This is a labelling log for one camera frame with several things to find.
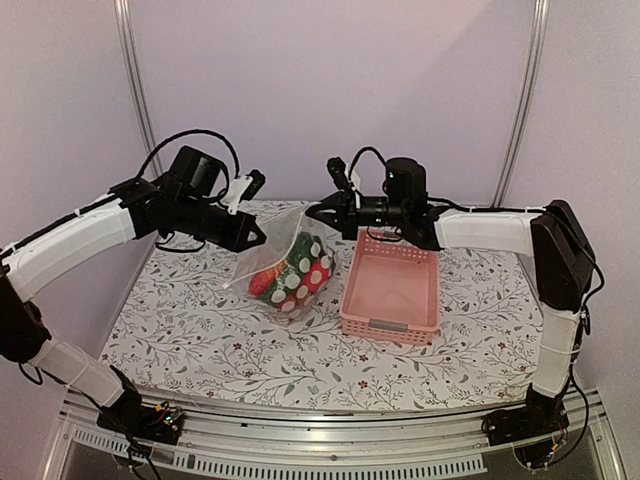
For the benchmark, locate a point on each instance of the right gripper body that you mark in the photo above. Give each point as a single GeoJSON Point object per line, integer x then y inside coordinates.
{"type": "Point", "coordinates": [351, 223]}

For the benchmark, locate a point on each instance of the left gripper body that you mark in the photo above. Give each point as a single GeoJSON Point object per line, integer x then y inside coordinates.
{"type": "Point", "coordinates": [222, 235]}

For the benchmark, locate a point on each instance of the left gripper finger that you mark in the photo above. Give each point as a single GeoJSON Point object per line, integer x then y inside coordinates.
{"type": "Point", "coordinates": [256, 233]}
{"type": "Point", "coordinates": [250, 244]}

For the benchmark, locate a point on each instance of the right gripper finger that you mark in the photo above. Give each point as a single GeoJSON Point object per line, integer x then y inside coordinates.
{"type": "Point", "coordinates": [332, 219]}
{"type": "Point", "coordinates": [328, 206]}

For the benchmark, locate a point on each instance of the clear zip top bag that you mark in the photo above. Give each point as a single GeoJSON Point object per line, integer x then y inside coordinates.
{"type": "Point", "coordinates": [281, 232]}

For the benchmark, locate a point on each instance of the red orange fake pepper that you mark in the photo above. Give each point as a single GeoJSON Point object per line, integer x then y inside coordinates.
{"type": "Point", "coordinates": [262, 280]}

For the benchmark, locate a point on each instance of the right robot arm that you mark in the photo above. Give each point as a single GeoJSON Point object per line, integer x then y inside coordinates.
{"type": "Point", "coordinates": [548, 241]}

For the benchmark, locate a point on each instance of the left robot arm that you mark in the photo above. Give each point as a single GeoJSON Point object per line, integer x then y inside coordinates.
{"type": "Point", "coordinates": [179, 201]}

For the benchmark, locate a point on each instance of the green fake vegetable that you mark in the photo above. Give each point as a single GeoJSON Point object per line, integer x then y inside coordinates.
{"type": "Point", "coordinates": [306, 250]}

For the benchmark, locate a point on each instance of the pink plastic basket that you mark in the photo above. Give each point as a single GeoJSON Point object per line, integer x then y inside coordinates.
{"type": "Point", "coordinates": [392, 291]}

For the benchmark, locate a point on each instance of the floral table mat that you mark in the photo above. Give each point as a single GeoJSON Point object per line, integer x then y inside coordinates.
{"type": "Point", "coordinates": [184, 329]}

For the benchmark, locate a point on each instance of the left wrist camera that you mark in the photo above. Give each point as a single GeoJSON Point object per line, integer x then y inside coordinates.
{"type": "Point", "coordinates": [242, 188]}

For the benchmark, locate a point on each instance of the left aluminium frame post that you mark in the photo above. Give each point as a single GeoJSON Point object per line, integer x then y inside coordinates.
{"type": "Point", "coordinates": [126, 34]}

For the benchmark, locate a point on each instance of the aluminium frame post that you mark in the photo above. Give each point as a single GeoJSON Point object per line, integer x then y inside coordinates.
{"type": "Point", "coordinates": [532, 63]}
{"type": "Point", "coordinates": [126, 34]}

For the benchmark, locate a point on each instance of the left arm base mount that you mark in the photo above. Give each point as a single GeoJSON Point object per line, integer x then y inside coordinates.
{"type": "Point", "coordinates": [162, 423]}

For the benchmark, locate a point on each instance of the aluminium front rail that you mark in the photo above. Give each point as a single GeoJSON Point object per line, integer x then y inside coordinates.
{"type": "Point", "coordinates": [229, 440]}

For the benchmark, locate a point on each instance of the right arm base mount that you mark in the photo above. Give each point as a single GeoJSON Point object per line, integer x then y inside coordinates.
{"type": "Point", "coordinates": [541, 423]}

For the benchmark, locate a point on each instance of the right aluminium frame post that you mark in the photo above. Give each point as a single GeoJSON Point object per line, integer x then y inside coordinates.
{"type": "Point", "coordinates": [532, 63]}

